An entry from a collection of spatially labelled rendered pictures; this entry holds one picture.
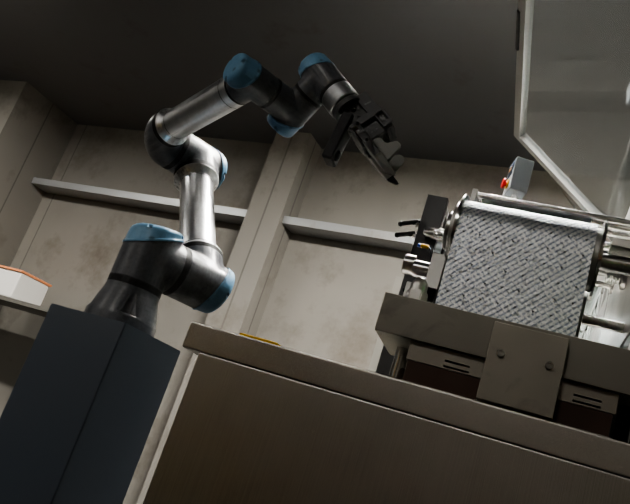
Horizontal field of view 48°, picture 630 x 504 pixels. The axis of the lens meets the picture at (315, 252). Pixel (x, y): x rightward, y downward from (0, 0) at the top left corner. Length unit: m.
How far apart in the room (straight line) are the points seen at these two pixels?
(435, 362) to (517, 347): 0.12
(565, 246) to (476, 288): 0.17
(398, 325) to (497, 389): 0.17
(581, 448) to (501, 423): 0.10
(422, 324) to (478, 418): 0.17
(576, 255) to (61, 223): 5.81
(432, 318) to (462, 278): 0.24
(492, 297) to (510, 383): 0.29
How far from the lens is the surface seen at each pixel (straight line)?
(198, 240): 1.61
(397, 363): 1.09
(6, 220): 6.81
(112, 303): 1.46
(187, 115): 1.69
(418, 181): 5.20
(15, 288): 5.89
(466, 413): 0.94
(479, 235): 1.28
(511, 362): 0.99
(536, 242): 1.28
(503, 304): 1.24
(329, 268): 5.11
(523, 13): 1.96
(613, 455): 0.94
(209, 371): 1.03
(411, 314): 1.04
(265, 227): 5.19
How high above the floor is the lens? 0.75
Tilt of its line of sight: 17 degrees up
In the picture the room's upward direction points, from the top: 19 degrees clockwise
